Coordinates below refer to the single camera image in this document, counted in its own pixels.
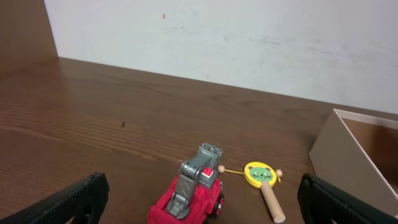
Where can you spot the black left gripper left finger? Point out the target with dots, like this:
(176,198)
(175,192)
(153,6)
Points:
(82,202)

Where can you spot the beige cardboard box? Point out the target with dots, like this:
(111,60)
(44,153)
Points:
(358,154)

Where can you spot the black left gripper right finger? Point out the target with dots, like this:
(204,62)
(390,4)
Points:
(322,202)

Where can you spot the red toy truck grey crane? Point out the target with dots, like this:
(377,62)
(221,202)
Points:
(195,195)

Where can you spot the yellow cat rattle drum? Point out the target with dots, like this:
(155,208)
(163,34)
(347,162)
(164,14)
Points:
(264,177)

